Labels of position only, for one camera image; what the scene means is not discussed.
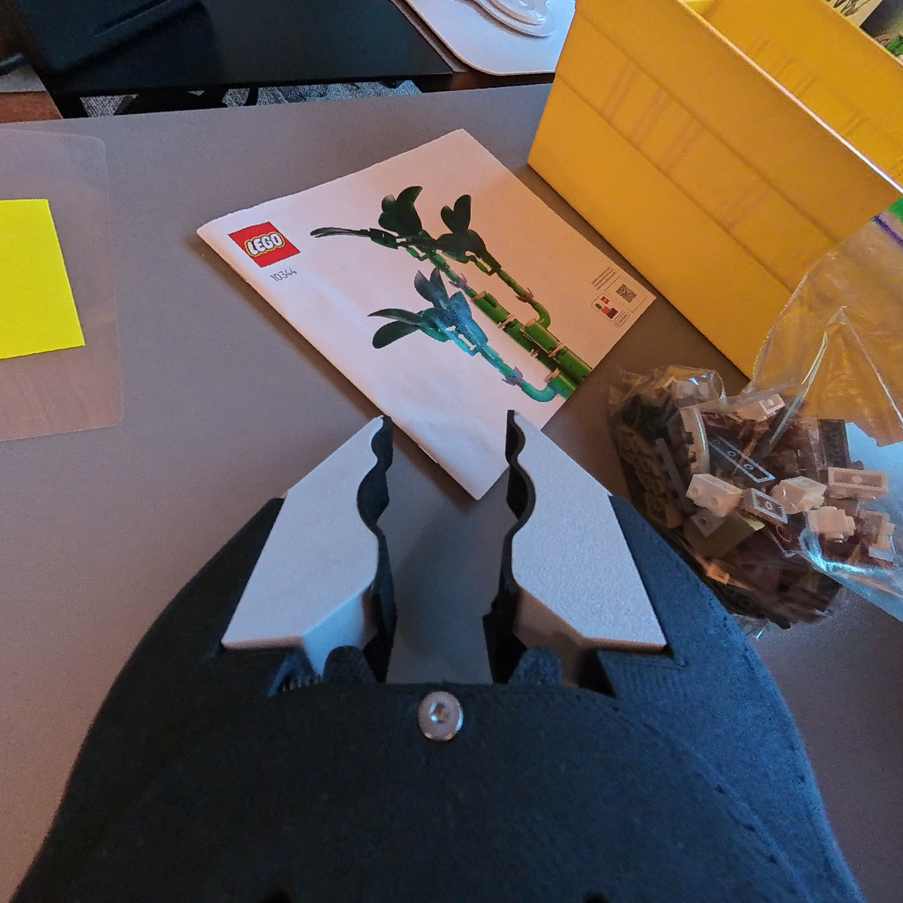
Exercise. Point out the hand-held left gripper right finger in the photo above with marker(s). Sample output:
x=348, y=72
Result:
x=582, y=571

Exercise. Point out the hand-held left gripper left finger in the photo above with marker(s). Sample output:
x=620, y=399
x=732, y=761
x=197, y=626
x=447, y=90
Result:
x=310, y=571

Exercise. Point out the clear zip bag green seal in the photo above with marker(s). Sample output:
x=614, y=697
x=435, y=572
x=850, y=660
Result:
x=846, y=317

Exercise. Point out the yellow plastic bin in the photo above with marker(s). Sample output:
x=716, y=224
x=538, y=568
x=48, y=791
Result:
x=670, y=176

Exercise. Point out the grey desk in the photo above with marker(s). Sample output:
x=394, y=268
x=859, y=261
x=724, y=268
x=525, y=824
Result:
x=176, y=529

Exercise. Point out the pile of mixed toy bricks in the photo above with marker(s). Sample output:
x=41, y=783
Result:
x=741, y=508

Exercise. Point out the toy instruction booklet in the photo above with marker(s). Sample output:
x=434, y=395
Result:
x=331, y=331

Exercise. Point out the yellow sticky note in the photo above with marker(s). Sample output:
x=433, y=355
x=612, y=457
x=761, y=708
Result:
x=35, y=282

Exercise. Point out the white folding stand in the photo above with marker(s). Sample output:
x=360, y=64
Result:
x=494, y=49

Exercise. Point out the black device with green lights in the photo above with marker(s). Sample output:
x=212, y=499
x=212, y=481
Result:
x=92, y=28

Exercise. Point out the black toy set box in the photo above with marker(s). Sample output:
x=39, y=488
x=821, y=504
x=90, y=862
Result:
x=875, y=21

